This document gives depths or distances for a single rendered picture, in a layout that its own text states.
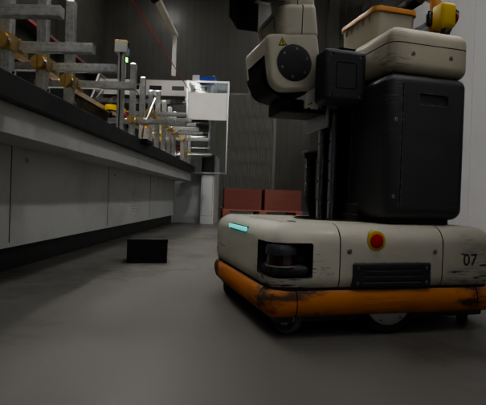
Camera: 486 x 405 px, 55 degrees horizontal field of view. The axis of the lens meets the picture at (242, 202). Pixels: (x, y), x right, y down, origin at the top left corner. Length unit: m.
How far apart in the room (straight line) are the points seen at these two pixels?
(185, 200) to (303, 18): 4.69
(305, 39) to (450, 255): 0.72
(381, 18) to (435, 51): 0.22
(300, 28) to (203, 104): 4.51
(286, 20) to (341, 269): 0.71
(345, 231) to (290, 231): 0.15
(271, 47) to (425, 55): 0.41
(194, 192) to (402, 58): 4.78
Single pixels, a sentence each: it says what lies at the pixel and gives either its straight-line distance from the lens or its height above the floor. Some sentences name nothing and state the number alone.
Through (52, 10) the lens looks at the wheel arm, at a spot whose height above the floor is 0.82.
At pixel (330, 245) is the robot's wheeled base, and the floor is 0.23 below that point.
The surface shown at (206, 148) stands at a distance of 5.81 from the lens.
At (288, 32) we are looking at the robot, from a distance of 1.42.
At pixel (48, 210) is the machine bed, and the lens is 2.48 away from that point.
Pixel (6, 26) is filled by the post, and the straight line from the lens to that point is 1.74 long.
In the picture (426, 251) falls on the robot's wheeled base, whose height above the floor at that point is 0.21.
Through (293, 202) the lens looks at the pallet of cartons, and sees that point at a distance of 7.48.
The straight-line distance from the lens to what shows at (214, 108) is 5.87.
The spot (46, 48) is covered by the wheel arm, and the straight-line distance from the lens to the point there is 1.72.
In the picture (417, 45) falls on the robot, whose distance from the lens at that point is 1.41.
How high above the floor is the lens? 0.34
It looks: 1 degrees down
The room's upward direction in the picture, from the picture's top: 2 degrees clockwise
